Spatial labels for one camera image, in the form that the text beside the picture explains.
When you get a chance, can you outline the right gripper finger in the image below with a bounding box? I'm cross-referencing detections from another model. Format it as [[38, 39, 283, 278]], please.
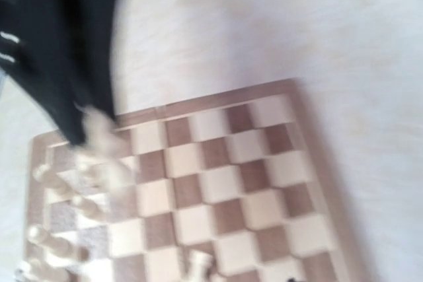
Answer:
[[1, 0, 117, 146]]

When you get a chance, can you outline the white chess king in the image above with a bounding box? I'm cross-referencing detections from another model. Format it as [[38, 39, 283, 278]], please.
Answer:
[[183, 250, 213, 282]]

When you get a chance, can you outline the wooden chess board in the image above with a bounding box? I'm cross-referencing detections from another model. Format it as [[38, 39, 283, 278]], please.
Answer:
[[24, 79, 372, 281]]

